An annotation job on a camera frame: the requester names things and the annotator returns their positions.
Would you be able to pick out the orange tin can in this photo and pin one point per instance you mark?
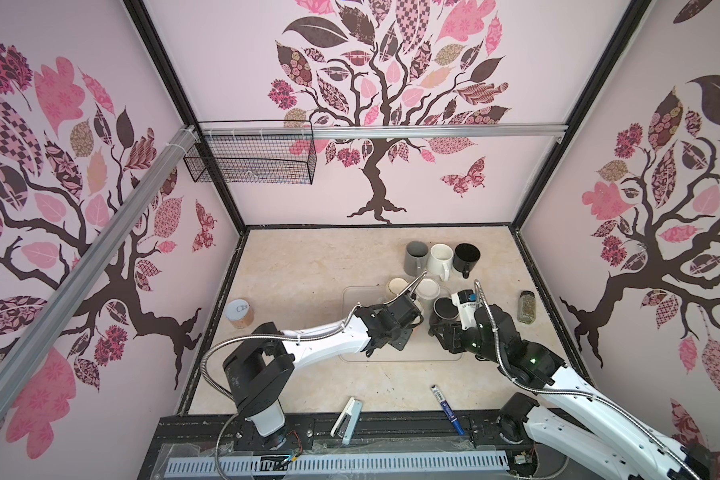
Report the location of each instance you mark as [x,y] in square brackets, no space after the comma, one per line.
[239,313]

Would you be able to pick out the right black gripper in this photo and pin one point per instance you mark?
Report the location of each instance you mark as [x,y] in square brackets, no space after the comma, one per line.
[451,331]

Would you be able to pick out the black base frame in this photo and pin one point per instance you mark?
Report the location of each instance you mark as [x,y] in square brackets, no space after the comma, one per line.
[518,429]

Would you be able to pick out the blue marker pen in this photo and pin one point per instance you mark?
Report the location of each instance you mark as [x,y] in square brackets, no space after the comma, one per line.
[447,410]

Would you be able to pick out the black wire basket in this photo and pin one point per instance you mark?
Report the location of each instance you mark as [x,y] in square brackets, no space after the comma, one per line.
[254,151]

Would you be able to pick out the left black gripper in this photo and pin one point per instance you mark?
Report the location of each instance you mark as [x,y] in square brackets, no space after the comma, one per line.
[403,338]

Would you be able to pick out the glass spice jar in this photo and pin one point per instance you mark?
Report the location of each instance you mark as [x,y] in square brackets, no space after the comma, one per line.
[527,307]

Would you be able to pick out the grey mug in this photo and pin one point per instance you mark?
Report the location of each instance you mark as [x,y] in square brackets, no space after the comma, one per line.
[416,258]

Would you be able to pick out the translucent plastic tray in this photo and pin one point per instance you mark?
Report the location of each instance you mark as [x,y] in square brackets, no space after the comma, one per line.
[421,347]

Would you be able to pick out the aluminium rail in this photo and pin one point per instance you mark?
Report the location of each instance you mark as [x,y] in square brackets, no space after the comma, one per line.
[21,362]
[388,132]

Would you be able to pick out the black mug white base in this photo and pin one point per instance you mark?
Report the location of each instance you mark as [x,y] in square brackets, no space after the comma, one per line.
[466,256]

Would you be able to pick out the back aluminium rail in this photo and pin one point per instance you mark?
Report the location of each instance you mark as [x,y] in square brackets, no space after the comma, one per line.
[388,132]

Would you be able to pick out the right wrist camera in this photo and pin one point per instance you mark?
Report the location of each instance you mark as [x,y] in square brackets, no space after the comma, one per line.
[467,303]

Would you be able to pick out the cream mug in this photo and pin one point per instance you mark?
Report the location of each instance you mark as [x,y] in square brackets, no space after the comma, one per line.
[395,286]

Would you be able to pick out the white slotted cable duct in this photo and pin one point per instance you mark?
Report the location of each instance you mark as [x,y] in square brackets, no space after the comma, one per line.
[283,466]

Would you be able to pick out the left aluminium rail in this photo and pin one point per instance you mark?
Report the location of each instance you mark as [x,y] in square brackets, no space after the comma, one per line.
[21,362]

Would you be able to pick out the white stapler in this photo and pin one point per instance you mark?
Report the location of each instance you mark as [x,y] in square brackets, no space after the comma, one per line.
[347,420]

